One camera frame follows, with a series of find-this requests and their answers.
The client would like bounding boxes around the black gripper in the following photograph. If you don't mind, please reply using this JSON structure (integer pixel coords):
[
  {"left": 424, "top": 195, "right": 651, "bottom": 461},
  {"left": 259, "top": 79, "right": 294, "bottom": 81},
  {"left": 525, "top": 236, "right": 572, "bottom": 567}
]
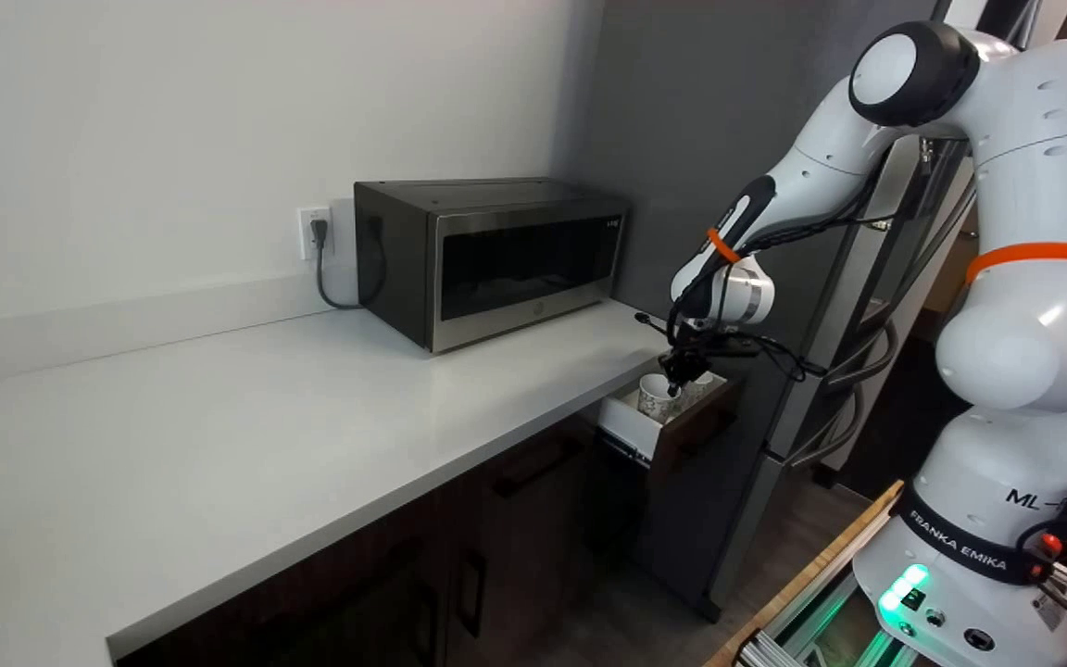
[{"left": 661, "top": 314, "right": 727, "bottom": 400}]

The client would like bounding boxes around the patterned paper cup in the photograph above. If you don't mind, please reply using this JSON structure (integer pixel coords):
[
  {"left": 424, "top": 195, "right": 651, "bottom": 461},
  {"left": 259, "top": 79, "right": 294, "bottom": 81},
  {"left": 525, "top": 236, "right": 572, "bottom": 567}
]
[{"left": 633, "top": 369, "right": 674, "bottom": 420}]

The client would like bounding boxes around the wood-front drawer white inside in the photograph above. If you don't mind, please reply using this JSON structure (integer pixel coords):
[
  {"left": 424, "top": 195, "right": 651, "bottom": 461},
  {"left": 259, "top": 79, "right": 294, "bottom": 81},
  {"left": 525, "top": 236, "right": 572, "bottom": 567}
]
[{"left": 592, "top": 363, "right": 740, "bottom": 472}]

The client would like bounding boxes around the stainless steel microwave oven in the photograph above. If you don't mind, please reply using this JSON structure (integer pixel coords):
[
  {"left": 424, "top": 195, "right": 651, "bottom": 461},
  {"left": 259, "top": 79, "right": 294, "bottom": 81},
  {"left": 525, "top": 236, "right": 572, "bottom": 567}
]
[{"left": 352, "top": 178, "right": 633, "bottom": 359}]

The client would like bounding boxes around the wooden robot cart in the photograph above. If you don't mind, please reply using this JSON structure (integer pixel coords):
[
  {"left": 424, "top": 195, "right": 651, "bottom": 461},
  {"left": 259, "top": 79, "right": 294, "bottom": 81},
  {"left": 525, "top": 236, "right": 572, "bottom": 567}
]
[{"left": 701, "top": 477, "right": 919, "bottom": 667}]

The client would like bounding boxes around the dark wood base cabinet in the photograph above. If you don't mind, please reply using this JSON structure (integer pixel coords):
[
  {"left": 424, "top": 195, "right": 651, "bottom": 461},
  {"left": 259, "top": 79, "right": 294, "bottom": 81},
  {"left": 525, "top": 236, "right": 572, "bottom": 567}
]
[{"left": 105, "top": 404, "right": 685, "bottom": 667}]

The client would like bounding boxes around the grey stainless refrigerator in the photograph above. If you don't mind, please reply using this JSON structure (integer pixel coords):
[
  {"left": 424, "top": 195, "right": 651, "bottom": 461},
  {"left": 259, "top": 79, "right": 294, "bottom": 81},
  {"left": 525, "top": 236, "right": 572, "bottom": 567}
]
[{"left": 554, "top": 0, "right": 991, "bottom": 624}]

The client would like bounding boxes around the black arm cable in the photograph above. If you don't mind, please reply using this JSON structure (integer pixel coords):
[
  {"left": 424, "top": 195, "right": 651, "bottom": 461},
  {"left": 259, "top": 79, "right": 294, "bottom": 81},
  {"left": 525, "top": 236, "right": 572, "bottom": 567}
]
[{"left": 667, "top": 178, "right": 900, "bottom": 390}]

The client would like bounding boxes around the orange arm strap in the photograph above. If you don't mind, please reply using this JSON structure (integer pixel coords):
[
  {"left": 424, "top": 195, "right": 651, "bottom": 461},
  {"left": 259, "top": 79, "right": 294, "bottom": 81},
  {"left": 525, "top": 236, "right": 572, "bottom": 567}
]
[{"left": 706, "top": 226, "right": 750, "bottom": 267}]

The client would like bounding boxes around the black cabinet handle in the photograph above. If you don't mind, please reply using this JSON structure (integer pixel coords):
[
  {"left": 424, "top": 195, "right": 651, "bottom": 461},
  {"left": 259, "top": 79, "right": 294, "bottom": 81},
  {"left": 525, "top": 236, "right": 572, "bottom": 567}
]
[
  {"left": 485, "top": 429, "right": 588, "bottom": 499},
  {"left": 412, "top": 582, "right": 445, "bottom": 667},
  {"left": 456, "top": 547, "right": 492, "bottom": 641}
]

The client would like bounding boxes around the black microwave power cord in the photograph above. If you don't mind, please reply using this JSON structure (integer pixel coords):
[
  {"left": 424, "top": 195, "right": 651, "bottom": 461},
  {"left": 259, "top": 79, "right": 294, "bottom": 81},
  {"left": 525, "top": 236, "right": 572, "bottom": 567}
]
[{"left": 307, "top": 215, "right": 370, "bottom": 314}]

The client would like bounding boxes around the white wall outlet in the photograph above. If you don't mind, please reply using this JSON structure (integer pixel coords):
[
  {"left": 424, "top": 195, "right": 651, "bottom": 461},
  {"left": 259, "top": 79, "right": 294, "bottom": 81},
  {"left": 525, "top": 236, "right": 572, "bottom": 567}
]
[{"left": 294, "top": 201, "right": 336, "bottom": 267}]

